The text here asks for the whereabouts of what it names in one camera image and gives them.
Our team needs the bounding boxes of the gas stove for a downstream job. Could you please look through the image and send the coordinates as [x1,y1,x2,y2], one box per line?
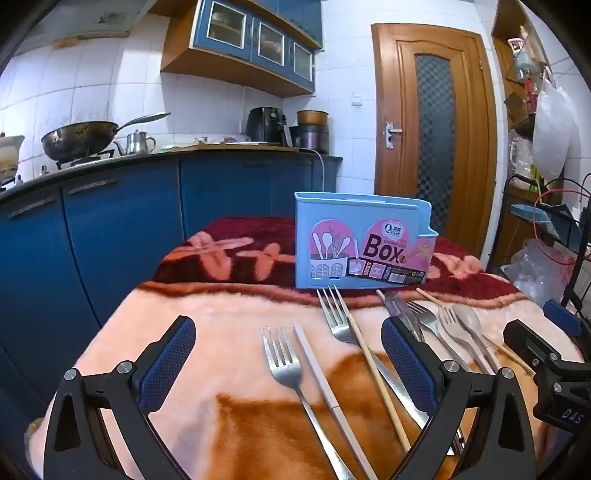
[54,150,117,169]

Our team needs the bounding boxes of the white power cable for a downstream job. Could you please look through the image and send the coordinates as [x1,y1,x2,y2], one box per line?
[302,148,327,193]

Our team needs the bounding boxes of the range hood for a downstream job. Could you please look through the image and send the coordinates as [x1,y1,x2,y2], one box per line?
[59,0,158,38]

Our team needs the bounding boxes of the clear plastic bags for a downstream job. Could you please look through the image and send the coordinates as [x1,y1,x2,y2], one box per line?
[510,239,570,306]

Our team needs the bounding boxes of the wooden cutting board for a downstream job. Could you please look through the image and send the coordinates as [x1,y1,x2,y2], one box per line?
[161,141,301,153]

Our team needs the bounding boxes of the blue glass door wall cabinet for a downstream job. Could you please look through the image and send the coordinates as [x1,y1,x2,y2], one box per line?
[160,0,323,98]

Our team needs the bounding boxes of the white plastic bag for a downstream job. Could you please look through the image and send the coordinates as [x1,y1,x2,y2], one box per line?
[533,78,581,179]

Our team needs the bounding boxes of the red cable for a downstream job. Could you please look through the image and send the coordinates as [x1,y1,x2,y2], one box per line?
[532,188,591,265]

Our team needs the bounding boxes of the blue kitchen base cabinet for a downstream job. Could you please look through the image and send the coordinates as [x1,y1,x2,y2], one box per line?
[0,151,344,464]

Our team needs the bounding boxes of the black metal rack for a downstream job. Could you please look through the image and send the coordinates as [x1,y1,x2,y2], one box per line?
[488,172,591,319]

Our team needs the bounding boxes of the steel kettle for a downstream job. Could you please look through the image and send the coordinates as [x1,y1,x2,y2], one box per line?
[114,130,157,156]

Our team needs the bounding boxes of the silver fork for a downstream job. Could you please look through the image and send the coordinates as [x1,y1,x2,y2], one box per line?
[317,285,431,430]
[406,301,459,363]
[261,325,357,480]

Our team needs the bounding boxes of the pink and red floral blanket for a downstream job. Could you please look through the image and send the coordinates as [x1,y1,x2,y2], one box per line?
[23,215,583,480]

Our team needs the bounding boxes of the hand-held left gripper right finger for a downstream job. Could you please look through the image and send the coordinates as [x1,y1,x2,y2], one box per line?
[380,316,539,480]

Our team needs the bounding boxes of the wooden wall shelf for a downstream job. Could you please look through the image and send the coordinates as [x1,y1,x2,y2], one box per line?
[491,0,555,139]

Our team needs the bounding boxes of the light blue utensil box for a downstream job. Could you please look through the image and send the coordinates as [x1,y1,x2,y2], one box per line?
[294,191,439,289]

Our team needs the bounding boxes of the beige spoon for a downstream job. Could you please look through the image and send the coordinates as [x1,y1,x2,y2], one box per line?
[452,304,502,373]

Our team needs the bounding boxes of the silver table knife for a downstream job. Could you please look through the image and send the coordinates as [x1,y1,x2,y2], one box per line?
[382,291,424,343]

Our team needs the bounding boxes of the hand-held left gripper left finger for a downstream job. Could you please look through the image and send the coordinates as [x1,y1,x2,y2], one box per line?
[44,315,197,480]

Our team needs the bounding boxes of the black air fryer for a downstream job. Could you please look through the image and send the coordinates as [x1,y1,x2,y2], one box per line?
[246,106,288,143]

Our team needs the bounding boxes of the rice cooker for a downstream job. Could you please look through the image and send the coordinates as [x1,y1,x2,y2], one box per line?
[289,124,330,154]

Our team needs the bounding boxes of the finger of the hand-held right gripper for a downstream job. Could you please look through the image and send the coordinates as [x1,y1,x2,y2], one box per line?
[503,319,563,371]
[543,299,582,339]

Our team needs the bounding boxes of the dark wok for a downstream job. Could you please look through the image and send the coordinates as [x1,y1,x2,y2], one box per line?
[41,112,172,162]

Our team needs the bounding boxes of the wooden door with glass pane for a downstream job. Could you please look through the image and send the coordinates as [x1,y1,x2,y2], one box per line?
[371,23,499,260]

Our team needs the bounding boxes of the white handled table knife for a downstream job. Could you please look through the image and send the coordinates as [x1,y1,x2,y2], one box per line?
[293,324,380,480]

